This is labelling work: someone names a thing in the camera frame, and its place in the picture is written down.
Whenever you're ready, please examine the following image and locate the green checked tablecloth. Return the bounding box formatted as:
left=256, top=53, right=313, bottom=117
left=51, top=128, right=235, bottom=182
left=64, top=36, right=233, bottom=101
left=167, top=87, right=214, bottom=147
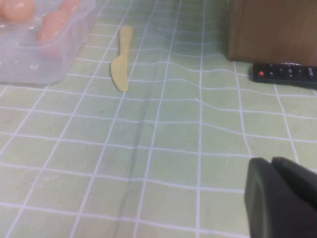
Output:
left=0, top=0, right=317, bottom=238

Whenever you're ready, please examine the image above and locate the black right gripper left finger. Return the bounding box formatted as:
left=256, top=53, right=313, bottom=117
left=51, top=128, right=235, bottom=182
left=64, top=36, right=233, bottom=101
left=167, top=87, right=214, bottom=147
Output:
left=244, top=157, right=317, bottom=238

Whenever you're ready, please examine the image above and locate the brown cardboard box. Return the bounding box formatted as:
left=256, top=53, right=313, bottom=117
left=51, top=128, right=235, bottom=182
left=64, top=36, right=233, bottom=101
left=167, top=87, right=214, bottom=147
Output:
left=227, top=0, right=317, bottom=67

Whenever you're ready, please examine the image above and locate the clear plastic egg box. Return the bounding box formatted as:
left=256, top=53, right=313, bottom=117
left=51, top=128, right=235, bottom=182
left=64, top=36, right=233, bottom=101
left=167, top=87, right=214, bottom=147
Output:
left=0, top=0, right=98, bottom=85

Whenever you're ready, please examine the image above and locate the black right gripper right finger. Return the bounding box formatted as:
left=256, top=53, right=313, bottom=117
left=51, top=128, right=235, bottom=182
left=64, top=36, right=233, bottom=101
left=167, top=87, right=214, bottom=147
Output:
left=271, top=156, right=317, bottom=209

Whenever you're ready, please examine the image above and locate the orange plastic egg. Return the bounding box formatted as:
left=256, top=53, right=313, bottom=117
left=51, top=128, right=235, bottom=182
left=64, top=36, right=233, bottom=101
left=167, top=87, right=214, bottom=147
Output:
left=0, top=0, right=36, bottom=22
left=58, top=0, right=84, bottom=14
left=36, top=9, right=71, bottom=43

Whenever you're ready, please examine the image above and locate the yellow plastic knife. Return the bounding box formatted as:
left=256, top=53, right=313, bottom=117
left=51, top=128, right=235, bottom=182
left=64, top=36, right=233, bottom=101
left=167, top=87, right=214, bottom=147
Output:
left=110, top=25, right=134, bottom=92

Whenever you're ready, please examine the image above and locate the black remote control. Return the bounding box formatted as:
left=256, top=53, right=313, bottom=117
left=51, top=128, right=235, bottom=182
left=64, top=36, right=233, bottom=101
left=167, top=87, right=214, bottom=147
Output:
left=249, top=62, right=317, bottom=89

